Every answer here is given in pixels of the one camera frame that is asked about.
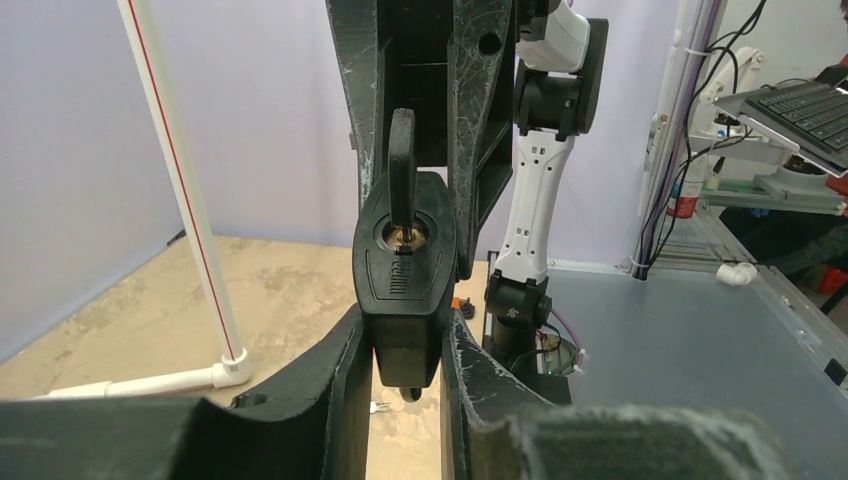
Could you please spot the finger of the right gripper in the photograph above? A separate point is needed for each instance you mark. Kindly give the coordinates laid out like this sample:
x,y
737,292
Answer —
x,y
479,79
355,28

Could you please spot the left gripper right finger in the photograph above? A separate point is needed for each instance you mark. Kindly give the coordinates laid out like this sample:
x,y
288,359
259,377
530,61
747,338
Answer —
x,y
493,426

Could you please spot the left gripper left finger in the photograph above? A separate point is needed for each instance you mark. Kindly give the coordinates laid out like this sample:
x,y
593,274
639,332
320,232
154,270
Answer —
x,y
309,420

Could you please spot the small silver key pair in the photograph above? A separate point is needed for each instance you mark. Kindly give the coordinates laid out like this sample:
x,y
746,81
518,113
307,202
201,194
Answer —
x,y
378,407

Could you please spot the black head key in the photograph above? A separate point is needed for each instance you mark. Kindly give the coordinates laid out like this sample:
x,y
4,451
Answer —
x,y
402,178

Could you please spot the black padlock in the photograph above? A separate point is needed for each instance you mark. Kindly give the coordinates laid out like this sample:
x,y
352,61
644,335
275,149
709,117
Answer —
x,y
405,288

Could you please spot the white PVC elbow fitting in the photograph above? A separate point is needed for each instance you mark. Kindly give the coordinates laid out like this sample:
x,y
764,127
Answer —
x,y
736,274

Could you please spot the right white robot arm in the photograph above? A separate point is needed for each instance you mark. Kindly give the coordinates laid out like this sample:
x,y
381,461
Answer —
x,y
558,63

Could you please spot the orange black tool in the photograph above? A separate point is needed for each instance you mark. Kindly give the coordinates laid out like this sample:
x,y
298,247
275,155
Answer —
x,y
465,306

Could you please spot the laptop keyboard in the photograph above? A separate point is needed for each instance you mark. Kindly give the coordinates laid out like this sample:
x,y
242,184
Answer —
x,y
808,118

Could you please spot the white PVC pipe frame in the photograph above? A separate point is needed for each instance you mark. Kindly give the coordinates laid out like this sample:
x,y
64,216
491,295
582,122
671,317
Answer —
x,y
234,368

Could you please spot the aluminium frame post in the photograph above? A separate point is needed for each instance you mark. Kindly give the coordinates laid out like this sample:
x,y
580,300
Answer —
x,y
696,28

